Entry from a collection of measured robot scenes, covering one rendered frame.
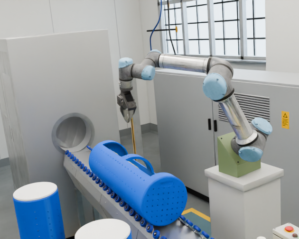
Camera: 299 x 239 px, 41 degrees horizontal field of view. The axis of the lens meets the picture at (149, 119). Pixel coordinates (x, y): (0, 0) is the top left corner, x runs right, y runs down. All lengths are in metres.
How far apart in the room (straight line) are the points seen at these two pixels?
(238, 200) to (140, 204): 0.55
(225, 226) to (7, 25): 4.92
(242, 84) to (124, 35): 3.87
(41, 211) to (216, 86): 1.38
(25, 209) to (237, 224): 1.28
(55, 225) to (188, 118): 2.25
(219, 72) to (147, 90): 5.65
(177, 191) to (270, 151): 1.63
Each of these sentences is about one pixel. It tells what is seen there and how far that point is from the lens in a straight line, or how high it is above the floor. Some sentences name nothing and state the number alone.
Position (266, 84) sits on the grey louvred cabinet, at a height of 1.43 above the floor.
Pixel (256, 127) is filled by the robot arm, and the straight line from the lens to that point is 2.18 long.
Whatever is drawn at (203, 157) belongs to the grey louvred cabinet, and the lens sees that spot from 4.41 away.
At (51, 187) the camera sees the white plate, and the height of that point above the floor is 1.04.
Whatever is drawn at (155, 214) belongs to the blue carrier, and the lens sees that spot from 2.18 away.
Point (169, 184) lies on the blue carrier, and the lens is 2.17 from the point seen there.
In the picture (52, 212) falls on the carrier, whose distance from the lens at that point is 2.68.
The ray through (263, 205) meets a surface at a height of 0.98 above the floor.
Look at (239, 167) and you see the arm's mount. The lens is 2.29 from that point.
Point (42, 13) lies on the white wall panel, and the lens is 6.69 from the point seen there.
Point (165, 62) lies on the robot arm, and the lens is 2.11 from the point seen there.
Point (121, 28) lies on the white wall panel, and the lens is 7.22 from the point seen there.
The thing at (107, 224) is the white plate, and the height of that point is 1.04.
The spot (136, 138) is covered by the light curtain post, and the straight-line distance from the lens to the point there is 3.16.
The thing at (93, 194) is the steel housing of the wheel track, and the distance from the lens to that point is 2.98.
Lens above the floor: 2.03
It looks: 14 degrees down
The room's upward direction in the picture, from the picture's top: 5 degrees counter-clockwise
